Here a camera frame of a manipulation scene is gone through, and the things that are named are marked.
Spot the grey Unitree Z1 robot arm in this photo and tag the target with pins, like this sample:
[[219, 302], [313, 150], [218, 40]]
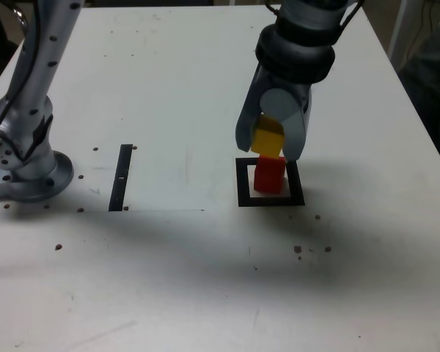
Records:
[[40, 73]]

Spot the white post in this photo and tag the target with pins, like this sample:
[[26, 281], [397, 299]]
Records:
[[396, 29]]

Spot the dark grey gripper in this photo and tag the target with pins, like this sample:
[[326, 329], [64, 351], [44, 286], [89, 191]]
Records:
[[302, 95]]

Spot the black tape square outline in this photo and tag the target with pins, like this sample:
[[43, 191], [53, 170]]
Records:
[[242, 183]]

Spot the red cube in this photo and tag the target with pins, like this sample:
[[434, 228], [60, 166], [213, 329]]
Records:
[[267, 177]]

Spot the black tape strip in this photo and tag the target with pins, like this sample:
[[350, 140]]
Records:
[[120, 176]]

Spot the chrome chair tube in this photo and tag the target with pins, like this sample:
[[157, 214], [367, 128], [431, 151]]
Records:
[[22, 16]]

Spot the yellow cube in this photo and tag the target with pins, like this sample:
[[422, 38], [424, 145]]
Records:
[[265, 143]]

